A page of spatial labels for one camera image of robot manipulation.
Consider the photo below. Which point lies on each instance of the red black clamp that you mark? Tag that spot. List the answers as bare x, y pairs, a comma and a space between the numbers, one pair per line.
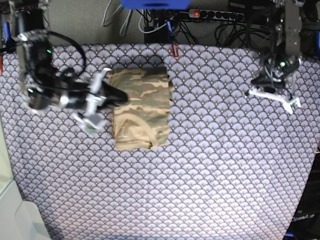
174, 51

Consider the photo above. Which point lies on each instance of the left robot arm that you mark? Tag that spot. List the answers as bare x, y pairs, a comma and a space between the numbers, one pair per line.
284, 24

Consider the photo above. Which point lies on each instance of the black power strip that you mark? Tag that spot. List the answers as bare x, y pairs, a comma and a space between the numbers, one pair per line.
216, 15

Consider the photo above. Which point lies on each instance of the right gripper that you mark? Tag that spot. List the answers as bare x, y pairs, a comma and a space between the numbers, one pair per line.
89, 97

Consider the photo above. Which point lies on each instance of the black OpenArm case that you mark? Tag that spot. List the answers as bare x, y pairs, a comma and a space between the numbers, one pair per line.
305, 224

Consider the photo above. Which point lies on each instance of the camouflage T-shirt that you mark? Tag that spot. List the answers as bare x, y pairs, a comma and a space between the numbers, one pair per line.
142, 122

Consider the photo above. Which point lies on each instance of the black box under table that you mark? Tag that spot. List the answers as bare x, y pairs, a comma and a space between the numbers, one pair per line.
160, 36

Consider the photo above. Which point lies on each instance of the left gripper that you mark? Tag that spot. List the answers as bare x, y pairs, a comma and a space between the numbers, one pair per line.
274, 79

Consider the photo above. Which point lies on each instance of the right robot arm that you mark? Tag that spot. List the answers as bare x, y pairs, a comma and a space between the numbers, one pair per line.
41, 84

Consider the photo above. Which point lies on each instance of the white plastic bin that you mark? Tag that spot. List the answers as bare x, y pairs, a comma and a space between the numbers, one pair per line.
19, 219

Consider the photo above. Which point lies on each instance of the purple fan-pattern tablecloth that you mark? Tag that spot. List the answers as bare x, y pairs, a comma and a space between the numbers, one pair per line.
233, 167

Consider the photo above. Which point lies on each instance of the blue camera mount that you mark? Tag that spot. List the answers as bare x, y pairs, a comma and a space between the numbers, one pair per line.
156, 4

